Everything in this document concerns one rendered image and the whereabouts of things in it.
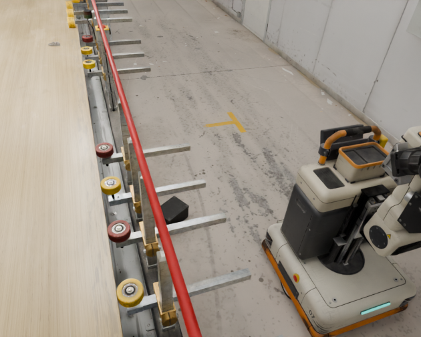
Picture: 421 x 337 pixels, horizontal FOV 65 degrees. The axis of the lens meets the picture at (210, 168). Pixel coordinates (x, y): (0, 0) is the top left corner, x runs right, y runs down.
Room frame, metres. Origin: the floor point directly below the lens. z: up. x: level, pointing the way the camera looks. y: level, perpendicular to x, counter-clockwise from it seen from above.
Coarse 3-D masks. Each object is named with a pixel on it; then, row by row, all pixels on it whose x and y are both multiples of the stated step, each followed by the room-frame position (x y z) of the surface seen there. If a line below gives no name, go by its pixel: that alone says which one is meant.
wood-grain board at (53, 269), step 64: (0, 0) 3.41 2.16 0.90; (64, 0) 3.59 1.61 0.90; (0, 64) 2.01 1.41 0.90; (64, 64) 2.09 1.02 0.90; (0, 128) 1.31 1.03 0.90; (64, 128) 1.35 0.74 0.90; (0, 192) 0.89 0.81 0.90; (64, 192) 0.92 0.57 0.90; (0, 256) 0.61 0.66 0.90; (64, 256) 0.63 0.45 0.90; (0, 320) 0.41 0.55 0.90; (64, 320) 0.42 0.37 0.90
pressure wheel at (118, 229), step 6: (114, 222) 0.78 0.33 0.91; (120, 222) 0.78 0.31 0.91; (126, 222) 0.79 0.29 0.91; (108, 228) 0.75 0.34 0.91; (114, 228) 0.76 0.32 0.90; (120, 228) 0.76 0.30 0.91; (126, 228) 0.76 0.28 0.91; (108, 234) 0.73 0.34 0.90; (114, 234) 0.73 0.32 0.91; (120, 234) 0.73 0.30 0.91; (126, 234) 0.74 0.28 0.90; (114, 240) 0.72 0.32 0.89; (120, 240) 0.72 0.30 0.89
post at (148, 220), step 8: (144, 192) 0.74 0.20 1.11; (144, 200) 0.74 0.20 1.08; (144, 208) 0.74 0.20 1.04; (144, 216) 0.74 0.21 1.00; (152, 216) 0.75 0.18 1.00; (144, 224) 0.74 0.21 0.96; (152, 224) 0.75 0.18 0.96; (144, 232) 0.75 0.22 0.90; (152, 232) 0.75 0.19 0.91; (152, 240) 0.75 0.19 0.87; (152, 264) 0.74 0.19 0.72
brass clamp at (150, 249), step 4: (140, 224) 0.82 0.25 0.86; (140, 228) 0.80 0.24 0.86; (144, 240) 0.75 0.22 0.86; (156, 240) 0.75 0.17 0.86; (144, 244) 0.73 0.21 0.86; (148, 244) 0.73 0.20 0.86; (152, 244) 0.74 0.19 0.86; (156, 244) 0.74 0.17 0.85; (144, 248) 0.73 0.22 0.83; (148, 248) 0.72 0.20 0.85; (152, 248) 0.73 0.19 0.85; (156, 248) 0.72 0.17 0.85; (160, 248) 0.74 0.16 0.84; (144, 252) 0.71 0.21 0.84; (148, 252) 0.71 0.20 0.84; (152, 252) 0.73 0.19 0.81; (148, 256) 0.71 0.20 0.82; (152, 256) 0.72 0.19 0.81
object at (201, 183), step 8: (176, 184) 1.11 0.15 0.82; (184, 184) 1.11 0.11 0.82; (192, 184) 1.12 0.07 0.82; (200, 184) 1.12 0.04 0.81; (160, 192) 1.05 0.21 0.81; (168, 192) 1.07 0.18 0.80; (176, 192) 1.08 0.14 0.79; (112, 200) 0.98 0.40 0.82; (120, 200) 0.98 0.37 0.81; (128, 200) 1.00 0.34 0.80
